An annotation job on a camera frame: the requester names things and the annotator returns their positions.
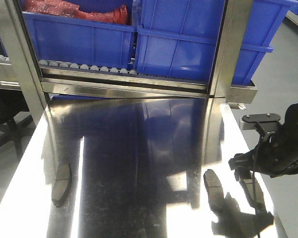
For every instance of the blue plastic bin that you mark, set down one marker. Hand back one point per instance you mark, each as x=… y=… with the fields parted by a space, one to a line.
x=83 y=41
x=177 y=38

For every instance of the left blue plastic bin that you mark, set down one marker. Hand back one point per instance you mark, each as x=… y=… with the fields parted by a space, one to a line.
x=83 y=41

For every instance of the right blue plastic bin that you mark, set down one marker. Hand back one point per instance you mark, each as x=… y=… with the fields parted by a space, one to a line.
x=177 y=38

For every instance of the brake pad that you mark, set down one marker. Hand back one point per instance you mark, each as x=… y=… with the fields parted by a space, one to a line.
x=214 y=191
x=253 y=193
x=62 y=184

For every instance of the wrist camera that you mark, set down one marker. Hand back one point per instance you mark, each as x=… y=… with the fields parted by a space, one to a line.
x=249 y=122

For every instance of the red plastic bag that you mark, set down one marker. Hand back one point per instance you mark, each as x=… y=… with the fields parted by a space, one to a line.
x=66 y=9

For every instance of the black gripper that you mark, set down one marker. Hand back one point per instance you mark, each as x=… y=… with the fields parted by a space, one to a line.
x=276 y=157

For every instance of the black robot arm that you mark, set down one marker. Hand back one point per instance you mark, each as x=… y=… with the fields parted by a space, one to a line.
x=291 y=117

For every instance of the steel roller rack frame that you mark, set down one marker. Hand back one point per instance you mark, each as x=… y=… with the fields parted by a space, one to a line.
x=36 y=82

